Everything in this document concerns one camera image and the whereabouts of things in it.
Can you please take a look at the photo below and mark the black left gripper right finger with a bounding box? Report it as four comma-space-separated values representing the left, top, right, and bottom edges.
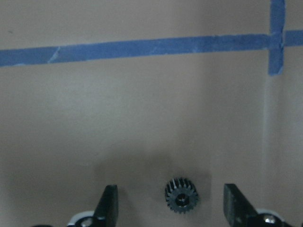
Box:
223, 183, 258, 227

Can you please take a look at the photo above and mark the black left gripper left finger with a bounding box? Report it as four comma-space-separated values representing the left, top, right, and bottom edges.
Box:
93, 184, 117, 220

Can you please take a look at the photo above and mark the small black bearing gear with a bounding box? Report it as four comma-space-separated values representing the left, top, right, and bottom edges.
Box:
164, 177, 199, 214

